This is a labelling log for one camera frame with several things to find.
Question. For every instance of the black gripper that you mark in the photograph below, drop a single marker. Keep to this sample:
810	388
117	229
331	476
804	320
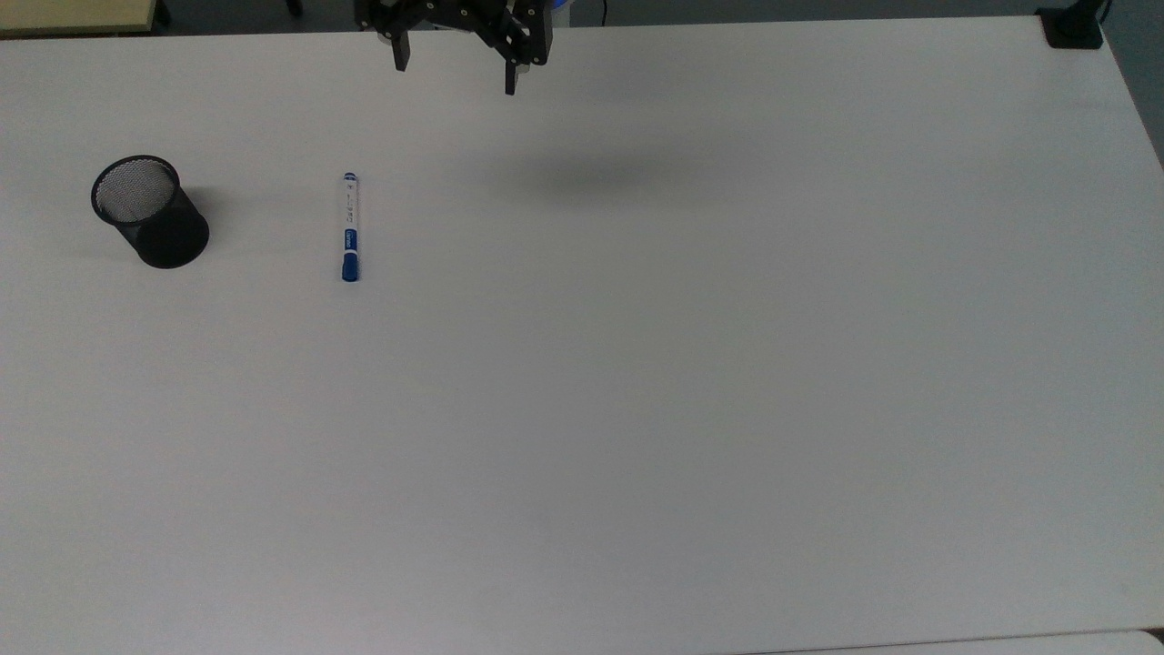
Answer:
455	13

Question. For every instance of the blue and white marker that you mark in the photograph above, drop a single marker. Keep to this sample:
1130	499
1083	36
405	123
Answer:
350	227

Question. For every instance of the black mesh pen cup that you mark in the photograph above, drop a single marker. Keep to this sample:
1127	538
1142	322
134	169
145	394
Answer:
153	216

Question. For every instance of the yellow wooden table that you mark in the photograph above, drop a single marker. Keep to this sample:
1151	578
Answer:
73	14

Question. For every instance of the white adjacent table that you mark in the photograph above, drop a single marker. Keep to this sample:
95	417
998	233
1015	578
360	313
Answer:
982	644

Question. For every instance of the black table clamp mount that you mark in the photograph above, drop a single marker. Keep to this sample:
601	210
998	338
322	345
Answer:
1073	27

